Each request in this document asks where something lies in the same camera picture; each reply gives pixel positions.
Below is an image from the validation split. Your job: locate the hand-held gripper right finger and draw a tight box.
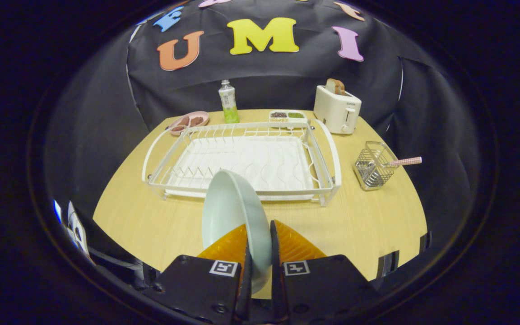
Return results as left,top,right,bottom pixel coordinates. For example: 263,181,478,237
270,220,380,325

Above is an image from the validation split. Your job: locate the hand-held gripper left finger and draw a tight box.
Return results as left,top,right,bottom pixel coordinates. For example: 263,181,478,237
142,223,254,325

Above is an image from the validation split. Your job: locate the pale green plate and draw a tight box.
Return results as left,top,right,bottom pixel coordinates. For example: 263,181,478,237
202,169,273,294

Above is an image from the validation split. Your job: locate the white wire dish rack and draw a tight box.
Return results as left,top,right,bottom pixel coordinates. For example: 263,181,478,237
142,119,343,207

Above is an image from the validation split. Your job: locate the silver wire mesh basket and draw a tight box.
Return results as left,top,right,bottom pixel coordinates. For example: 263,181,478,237
353,141,399,191

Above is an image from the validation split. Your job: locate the spoon with pink checked handle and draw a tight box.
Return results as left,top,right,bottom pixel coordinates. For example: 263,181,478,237
364,157,423,181

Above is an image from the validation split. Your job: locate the pink plate with food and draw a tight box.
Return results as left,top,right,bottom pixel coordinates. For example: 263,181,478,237
168,111,210,137

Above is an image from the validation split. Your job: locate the white divided snack tray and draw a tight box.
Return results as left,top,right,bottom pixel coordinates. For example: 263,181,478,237
268,110,308,129

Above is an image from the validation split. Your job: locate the white power strip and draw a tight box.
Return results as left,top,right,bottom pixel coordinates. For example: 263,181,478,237
64,202,91,265

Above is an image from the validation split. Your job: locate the white toaster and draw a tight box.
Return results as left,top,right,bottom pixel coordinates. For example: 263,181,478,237
313,85,362,135

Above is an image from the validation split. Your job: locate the green drink bottle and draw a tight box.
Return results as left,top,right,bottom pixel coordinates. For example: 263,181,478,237
218,80,240,124

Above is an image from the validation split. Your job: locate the black backdrop cloth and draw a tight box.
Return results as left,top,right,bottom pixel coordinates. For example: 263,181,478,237
46,0,482,235

